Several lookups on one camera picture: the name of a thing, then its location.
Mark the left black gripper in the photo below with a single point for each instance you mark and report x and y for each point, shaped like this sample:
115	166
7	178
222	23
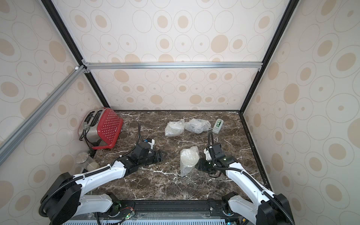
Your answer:
158	158

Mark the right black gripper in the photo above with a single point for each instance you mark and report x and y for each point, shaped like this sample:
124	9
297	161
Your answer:
204	164

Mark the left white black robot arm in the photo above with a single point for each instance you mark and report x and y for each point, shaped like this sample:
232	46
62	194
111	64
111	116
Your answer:
69	194

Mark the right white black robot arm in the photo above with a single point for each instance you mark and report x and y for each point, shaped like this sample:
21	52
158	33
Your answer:
253	194

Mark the white green small device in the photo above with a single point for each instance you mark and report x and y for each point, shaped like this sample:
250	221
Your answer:
218	126

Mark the red silver toaster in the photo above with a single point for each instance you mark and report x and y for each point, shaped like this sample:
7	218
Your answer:
100	128

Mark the upper glass jar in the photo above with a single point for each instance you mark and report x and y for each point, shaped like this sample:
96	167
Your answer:
84	160

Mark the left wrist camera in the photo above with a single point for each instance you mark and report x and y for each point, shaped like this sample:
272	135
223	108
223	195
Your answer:
144	146

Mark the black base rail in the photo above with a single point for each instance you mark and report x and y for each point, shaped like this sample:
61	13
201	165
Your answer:
216	208

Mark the horizontal aluminium frame bar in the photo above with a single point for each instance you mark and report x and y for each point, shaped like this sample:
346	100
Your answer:
175	65

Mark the diagonal aluminium frame bar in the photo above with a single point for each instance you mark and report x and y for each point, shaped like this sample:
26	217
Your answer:
13	141

